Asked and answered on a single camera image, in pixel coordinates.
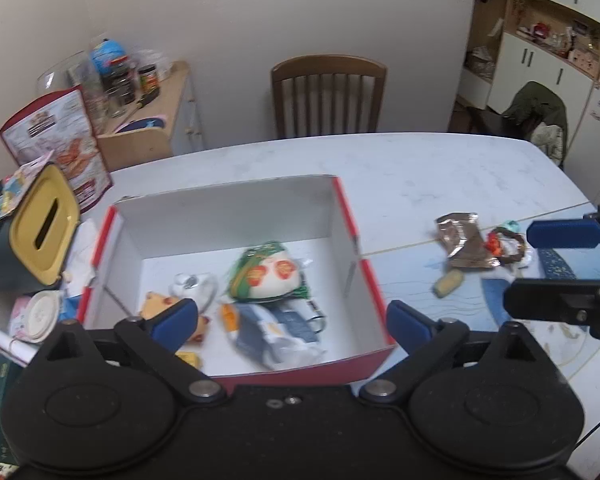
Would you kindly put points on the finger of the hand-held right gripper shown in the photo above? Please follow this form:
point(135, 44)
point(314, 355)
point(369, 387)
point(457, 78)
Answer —
point(555, 299)
point(565, 234)

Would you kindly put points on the rolled white paper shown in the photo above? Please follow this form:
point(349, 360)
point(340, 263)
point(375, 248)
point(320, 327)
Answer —
point(7, 342)

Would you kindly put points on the green jacket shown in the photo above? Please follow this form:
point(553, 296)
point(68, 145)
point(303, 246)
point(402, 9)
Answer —
point(537, 110)

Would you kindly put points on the small orange packet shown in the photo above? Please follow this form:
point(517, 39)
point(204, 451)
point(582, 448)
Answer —
point(229, 317)

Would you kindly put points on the blue white packet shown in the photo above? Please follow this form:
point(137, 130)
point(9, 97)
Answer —
point(280, 335)

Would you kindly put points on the jar with orange label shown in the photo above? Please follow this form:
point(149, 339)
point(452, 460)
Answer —
point(149, 79)

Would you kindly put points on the yellow cookie plush toy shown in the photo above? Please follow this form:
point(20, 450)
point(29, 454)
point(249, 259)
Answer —
point(157, 305)

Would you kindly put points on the colourful packets on tissue box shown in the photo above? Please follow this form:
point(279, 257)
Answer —
point(17, 185)

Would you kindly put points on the pale yellow oblong toy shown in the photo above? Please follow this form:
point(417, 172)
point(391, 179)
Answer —
point(449, 282)

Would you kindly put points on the pink packet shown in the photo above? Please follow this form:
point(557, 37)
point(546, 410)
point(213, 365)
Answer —
point(19, 315)

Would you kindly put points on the shelf knick-knacks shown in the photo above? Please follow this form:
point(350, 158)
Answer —
point(560, 35)

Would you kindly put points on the green white orange pouch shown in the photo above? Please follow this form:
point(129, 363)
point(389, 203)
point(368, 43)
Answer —
point(265, 275)

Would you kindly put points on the red cardboard box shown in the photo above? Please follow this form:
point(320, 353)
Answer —
point(330, 367)

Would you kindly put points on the clear plastic bag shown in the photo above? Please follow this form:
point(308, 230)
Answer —
point(155, 62)

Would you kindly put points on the dark blue pad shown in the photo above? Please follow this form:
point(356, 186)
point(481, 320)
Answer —
point(142, 124)

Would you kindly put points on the dark glass jar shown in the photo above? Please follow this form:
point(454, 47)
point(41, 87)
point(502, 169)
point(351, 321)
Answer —
point(117, 82)

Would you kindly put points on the brown wooden chair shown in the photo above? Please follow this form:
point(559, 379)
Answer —
point(330, 67)

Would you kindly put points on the dark wooden chair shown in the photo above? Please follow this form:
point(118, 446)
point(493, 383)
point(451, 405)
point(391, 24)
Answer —
point(490, 120)

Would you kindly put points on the black yellow hand tool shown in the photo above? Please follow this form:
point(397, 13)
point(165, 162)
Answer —
point(147, 100)

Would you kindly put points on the yellow packet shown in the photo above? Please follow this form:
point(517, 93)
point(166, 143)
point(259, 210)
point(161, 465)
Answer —
point(189, 360)

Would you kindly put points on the silver foil packet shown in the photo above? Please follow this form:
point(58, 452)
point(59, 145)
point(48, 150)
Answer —
point(462, 240)

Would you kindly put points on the red white snack bag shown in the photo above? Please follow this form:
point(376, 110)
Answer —
point(65, 135)

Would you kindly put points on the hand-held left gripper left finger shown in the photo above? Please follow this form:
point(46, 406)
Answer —
point(177, 320)

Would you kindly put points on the clear drinking glass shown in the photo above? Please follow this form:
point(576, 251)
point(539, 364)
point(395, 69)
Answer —
point(115, 102)

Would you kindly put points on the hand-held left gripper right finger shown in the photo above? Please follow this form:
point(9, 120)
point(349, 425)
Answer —
point(410, 325)

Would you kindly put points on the clear plastic dome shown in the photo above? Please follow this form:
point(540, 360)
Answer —
point(60, 72)

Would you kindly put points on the grey yellow tissue box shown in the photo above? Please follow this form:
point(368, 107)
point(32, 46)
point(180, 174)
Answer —
point(45, 220)

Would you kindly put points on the teal oval toy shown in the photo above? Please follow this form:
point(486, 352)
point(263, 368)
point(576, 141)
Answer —
point(511, 226)

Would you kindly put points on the light wooden side cabinet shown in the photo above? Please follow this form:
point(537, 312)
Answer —
point(180, 110)

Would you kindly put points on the white wall cabinets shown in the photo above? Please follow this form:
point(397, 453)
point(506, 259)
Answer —
point(530, 65)

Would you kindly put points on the dark green box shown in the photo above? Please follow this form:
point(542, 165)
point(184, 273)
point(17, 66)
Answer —
point(0, 410)

